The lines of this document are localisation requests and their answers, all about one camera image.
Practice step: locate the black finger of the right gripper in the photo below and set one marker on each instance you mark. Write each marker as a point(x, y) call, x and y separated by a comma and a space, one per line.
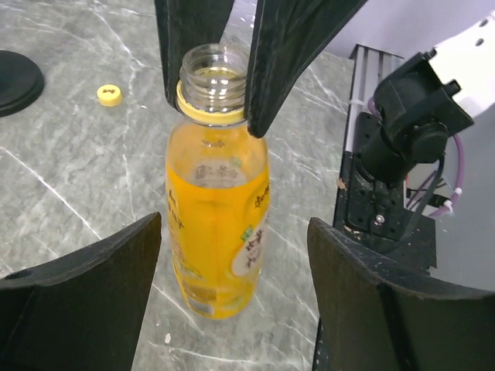
point(183, 25)
point(287, 37)

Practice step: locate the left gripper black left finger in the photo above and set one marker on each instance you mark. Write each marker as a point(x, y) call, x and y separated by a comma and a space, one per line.
point(84, 310)

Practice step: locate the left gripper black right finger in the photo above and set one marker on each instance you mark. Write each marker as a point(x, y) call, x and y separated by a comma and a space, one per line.
point(380, 315)

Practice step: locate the yellow juice bottle cap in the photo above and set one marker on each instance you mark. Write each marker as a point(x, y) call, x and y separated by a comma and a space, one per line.
point(109, 95)

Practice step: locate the yellow juice bottle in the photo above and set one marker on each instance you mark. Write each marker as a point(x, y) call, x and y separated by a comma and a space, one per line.
point(217, 185)

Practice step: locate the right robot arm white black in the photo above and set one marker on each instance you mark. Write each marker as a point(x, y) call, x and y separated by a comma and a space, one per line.
point(445, 87)

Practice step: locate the black microphone stand centre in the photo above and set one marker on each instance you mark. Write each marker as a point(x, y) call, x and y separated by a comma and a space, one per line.
point(22, 82)

